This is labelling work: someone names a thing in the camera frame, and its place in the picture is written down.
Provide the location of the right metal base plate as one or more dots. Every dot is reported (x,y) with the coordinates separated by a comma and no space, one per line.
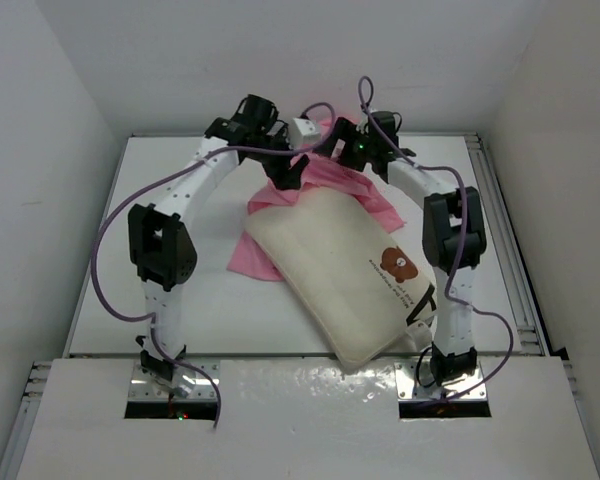
(463,389)

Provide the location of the metal base plate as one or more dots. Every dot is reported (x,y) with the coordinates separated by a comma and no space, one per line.
(463,389)
(186,385)

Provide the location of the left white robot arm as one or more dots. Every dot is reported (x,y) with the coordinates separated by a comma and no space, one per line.
(160,244)

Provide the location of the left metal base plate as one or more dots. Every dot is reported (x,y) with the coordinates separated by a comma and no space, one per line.
(186,385)

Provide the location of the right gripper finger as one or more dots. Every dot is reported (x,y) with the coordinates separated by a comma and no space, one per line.
(339,143)
(352,155)

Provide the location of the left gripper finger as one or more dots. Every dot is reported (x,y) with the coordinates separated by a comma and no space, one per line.
(293,177)
(277,171)

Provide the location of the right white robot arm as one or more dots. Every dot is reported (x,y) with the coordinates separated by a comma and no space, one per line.
(453,235)

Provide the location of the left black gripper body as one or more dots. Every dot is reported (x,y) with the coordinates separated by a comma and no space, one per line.
(281,138)

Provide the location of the cream pillow with bear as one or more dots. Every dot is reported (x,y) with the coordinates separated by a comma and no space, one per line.
(365,294)

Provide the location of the left aluminium frame rail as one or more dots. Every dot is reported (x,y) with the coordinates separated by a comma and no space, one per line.
(15,432)

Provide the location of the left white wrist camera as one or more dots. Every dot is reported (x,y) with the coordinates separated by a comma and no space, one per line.
(302,132)

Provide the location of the pink satin pillowcase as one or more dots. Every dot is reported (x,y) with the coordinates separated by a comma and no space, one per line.
(250,260)

